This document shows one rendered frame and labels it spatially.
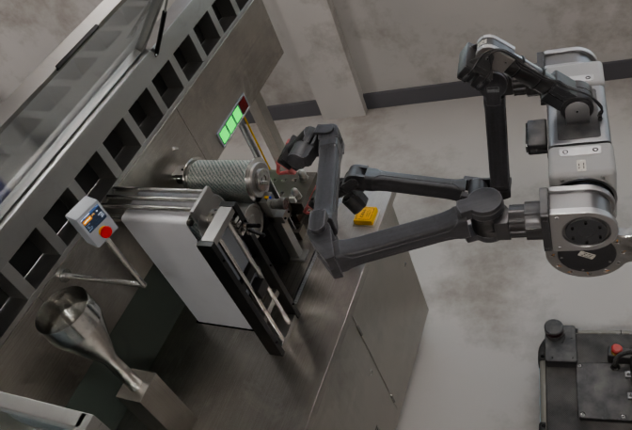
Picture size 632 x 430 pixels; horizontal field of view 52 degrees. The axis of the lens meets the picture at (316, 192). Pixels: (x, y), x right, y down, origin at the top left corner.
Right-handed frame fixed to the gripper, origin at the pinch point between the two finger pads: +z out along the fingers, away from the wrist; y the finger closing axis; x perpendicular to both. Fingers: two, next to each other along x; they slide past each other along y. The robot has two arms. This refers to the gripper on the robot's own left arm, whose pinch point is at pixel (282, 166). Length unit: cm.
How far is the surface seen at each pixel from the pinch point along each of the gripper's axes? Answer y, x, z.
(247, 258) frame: -30.8, -4.2, 5.5
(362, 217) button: 15.3, -38.0, 19.1
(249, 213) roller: -9.2, -0.9, 18.4
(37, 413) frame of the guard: -96, 24, -15
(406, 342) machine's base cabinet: 5, -91, 59
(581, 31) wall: 209, -120, 16
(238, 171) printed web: -0.3, 9.2, 15.1
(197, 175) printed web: -1.7, 18.8, 27.6
